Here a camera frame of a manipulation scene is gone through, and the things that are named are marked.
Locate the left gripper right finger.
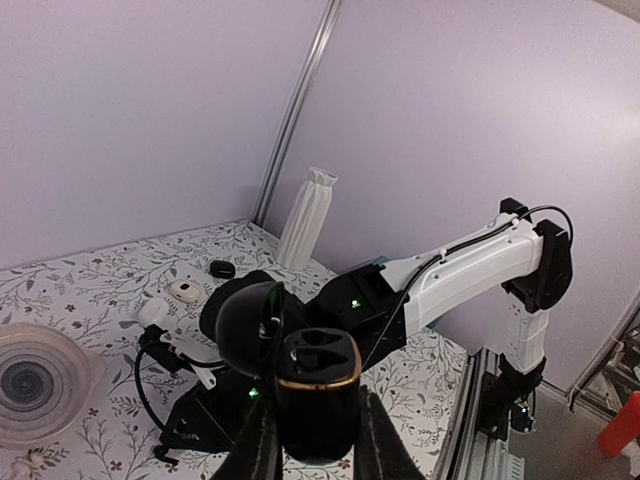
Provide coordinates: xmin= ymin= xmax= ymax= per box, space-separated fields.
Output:
xmin=353 ymin=386 xmax=425 ymax=480

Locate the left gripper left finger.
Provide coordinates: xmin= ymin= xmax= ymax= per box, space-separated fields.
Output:
xmin=211 ymin=399 xmax=280 ymax=480

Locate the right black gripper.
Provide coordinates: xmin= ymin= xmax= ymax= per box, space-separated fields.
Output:
xmin=160 ymin=370 xmax=260 ymax=453

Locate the black earbud charging case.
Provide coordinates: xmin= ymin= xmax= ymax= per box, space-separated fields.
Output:
xmin=215 ymin=281 xmax=362 ymax=464

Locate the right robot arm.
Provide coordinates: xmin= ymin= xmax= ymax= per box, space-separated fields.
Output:
xmin=160 ymin=198 xmax=574 ymax=463

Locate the white open earbud case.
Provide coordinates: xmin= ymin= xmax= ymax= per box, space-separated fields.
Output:
xmin=169 ymin=280 xmax=201 ymax=304

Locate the small black case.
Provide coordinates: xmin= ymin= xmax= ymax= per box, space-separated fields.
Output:
xmin=209 ymin=260 xmax=236 ymax=279

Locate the floral tablecloth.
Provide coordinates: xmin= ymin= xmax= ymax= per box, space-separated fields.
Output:
xmin=1 ymin=221 xmax=467 ymax=479

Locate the swirl patterned bowl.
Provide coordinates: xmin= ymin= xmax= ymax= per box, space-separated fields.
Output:
xmin=1 ymin=323 xmax=105 ymax=450

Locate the white ribbed vase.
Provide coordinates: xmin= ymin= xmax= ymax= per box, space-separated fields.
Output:
xmin=276 ymin=167 xmax=338 ymax=270

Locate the red object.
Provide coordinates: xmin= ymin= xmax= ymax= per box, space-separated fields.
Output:
xmin=598 ymin=392 xmax=639 ymax=457

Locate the right camera cable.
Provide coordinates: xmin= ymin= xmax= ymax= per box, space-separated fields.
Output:
xmin=134 ymin=204 xmax=575 ymax=436

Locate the front aluminium rail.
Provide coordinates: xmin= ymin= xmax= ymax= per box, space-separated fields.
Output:
xmin=432 ymin=348 xmax=525 ymax=480

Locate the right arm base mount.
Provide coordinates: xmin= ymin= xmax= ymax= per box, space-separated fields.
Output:
xmin=476 ymin=372 xmax=536 ymax=441

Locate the right aluminium post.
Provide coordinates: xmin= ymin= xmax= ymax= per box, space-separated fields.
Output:
xmin=251 ymin=0 xmax=343 ymax=227

